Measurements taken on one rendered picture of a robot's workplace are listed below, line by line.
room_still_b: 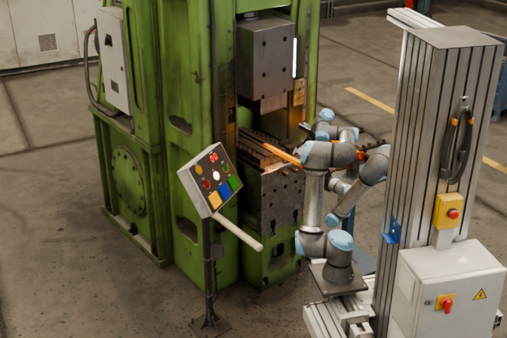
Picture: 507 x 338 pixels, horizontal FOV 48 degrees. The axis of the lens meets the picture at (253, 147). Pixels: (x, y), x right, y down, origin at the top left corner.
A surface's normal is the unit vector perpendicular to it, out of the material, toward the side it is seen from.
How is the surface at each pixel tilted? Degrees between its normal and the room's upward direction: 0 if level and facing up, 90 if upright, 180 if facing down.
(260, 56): 90
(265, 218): 90
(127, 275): 0
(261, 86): 90
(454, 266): 0
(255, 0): 90
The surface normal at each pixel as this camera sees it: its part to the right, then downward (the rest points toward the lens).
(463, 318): 0.22, 0.43
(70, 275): 0.00, -0.89
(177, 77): -0.78, 0.26
